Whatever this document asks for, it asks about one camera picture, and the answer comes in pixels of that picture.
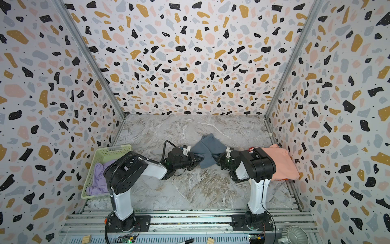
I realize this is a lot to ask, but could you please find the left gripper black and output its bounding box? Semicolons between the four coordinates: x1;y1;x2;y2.
173;152;203;172

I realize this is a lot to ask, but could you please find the grey-blue t-shirt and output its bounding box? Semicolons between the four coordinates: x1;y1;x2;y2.
191;134;226;169

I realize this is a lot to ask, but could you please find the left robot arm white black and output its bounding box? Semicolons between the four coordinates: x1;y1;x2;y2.
104;145;204;232

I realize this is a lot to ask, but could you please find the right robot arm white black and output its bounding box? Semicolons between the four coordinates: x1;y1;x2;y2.
212;147;276;230

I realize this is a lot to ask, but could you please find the folded pink t-shirt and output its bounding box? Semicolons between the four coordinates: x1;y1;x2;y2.
262;144;300;181

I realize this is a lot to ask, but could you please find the light green plastic basket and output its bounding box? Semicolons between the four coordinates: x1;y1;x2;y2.
81;144;132;199

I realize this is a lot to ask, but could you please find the right wooden block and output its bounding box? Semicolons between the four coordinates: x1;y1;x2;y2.
206;237;215;244

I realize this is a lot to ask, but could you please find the wooden block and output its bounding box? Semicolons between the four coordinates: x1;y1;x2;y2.
81;235;91;244
206;237;215;244

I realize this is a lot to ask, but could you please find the lilac t-shirt in basket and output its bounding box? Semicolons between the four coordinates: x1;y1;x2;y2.
86;160;116;196

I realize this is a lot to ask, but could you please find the black marker pen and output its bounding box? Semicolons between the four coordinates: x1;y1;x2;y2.
177;239;195;244

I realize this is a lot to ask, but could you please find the left circuit board green LED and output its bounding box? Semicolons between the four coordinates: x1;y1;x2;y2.
115;235;136;244

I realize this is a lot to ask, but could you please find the white desk fan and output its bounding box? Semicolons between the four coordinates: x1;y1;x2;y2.
277;226;309;244

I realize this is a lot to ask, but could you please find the left wooden block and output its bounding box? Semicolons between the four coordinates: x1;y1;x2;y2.
81;235;91;244

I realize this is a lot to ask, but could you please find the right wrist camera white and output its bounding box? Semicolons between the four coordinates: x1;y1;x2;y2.
226;147;234;158

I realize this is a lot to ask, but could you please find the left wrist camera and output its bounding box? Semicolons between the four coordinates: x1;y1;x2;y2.
181;145;191;155

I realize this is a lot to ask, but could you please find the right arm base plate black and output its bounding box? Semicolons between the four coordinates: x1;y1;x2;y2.
230;213;274;231

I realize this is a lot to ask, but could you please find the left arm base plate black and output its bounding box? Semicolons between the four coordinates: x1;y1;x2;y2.
105;214;151;233

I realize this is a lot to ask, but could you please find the right circuit board with wires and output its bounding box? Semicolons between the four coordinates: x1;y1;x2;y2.
248;233;265;244

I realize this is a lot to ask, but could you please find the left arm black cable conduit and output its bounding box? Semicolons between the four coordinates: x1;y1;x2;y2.
104;140;177;244

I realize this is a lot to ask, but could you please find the aluminium rail frame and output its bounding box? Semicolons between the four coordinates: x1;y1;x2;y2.
58;209;322;244

